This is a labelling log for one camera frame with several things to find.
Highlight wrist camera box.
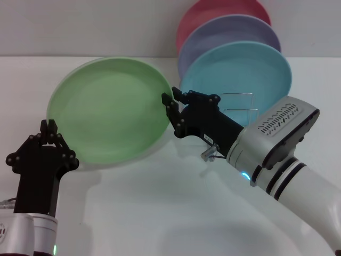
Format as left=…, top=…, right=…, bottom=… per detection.
left=0, top=213, right=35, bottom=254
left=251, top=95, right=320, bottom=171

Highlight purple plate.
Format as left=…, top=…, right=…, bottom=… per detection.
left=177, top=14, right=282, bottom=78

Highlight metal wire plate rack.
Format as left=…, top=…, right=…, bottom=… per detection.
left=206, top=92, right=259, bottom=158

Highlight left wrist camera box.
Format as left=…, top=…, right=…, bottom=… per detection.
left=0, top=213, right=35, bottom=254

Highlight silver right gripper cable plug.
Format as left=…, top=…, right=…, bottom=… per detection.
left=201, top=143, right=220, bottom=162

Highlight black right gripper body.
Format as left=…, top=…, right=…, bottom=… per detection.
left=183, top=102, right=245, bottom=158

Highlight green plate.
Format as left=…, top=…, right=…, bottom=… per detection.
left=46, top=57, right=171, bottom=171

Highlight light blue plate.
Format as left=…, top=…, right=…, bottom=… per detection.
left=180, top=40, right=293, bottom=126

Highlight red plate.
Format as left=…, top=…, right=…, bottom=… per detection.
left=175, top=0, right=272, bottom=54

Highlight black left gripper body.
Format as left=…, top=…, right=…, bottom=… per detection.
left=13, top=146, right=67, bottom=217

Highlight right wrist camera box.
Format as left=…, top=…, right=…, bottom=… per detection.
left=251, top=95, right=320, bottom=171

